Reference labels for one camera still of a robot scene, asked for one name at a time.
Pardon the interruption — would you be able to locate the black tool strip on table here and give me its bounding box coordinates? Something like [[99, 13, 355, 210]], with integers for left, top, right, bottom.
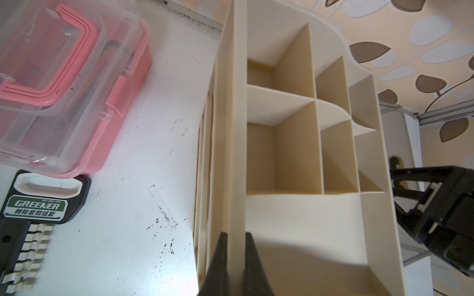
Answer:
[[1, 170, 92, 296]]

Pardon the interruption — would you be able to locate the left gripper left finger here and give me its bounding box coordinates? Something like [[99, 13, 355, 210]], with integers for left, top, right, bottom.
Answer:
[[197, 233, 229, 296]]

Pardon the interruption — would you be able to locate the beige drawer organizer cabinet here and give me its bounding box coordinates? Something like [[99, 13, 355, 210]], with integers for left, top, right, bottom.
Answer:
[[193, 1, 406, 296]]

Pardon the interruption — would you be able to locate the pink clear plastic case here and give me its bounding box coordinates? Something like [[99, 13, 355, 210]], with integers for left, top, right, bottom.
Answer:
[[1, 0, 153, 178]]

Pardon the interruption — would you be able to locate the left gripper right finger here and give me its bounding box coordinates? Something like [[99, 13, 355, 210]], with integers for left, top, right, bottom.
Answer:
[[243, 232, 274, 296]]

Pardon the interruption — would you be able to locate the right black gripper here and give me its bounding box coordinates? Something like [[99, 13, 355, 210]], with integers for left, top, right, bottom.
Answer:
[[389, 156, 474, 277]]

